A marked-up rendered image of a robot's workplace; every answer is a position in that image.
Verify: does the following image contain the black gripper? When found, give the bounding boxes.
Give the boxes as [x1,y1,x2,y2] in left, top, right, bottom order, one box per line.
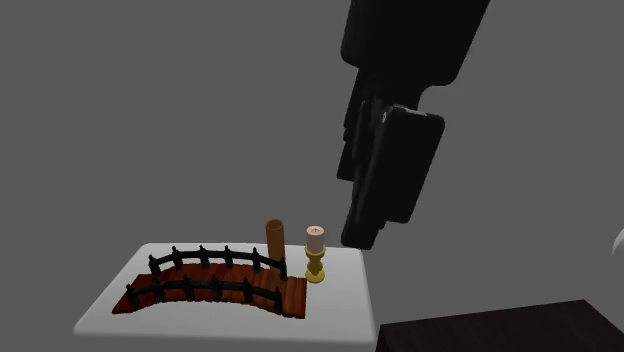
[335,0,492,251]

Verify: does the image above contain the cream candle yellow holder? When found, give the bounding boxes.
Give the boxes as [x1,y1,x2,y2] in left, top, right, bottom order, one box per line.
[303,225,327,285]

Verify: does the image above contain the brown cylinder cup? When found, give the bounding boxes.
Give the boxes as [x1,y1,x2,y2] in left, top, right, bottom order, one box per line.
[264,218,287,263]

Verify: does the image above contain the white table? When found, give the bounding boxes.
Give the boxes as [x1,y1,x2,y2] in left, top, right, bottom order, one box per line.
[72,242,379,345]

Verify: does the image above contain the wooden bridge model black railings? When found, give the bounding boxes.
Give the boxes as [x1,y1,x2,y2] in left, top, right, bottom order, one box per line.
[111,245,308,321]

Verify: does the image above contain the dark robot stand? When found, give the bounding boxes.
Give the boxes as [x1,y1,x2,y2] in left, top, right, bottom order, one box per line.
[374,299,624,352]

